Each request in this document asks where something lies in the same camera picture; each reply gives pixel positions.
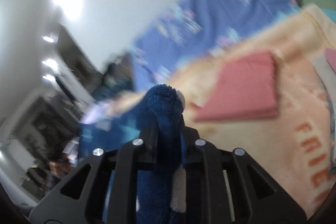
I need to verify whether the peach fleece blanket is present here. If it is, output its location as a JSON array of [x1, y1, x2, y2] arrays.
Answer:
[[110, 3, 336, 219]]

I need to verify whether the navy star fleece onesie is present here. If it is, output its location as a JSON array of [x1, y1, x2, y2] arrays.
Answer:
[[77, 85, 184, 223]]

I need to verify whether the stack of folded pink cloths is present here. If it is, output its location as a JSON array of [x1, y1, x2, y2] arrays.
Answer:
[[313, 48, 335, 174]]

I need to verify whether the purple tree print pillow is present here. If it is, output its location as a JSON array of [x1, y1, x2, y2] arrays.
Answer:
[[131, 0, 299, 92]]

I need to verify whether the folded salmon pink cloth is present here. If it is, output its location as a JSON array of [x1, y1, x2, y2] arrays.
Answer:
[[194, 51, 278, 122]]

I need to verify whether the lilac folded cloth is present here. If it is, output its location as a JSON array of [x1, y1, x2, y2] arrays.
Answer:
[[80, 100, 114, 124]]

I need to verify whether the dark floral pillow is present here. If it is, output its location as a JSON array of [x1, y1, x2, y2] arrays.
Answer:
[[102, 53, 134, 91]]

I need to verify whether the dark teal knitted throw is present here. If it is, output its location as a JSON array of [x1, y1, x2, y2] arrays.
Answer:
[[91, 84, 125, 102]]

